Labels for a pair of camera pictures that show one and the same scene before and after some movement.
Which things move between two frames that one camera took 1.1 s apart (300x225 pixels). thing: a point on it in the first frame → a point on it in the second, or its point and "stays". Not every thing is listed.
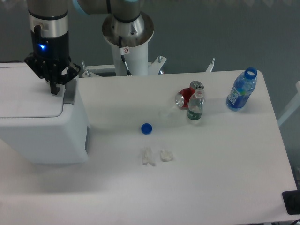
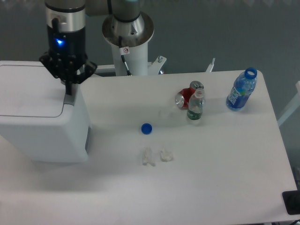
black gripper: (48, 55) → (72, 44)
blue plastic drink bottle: (243, 86) stays
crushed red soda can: (182, 98) stays
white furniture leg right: (296, 105) stays
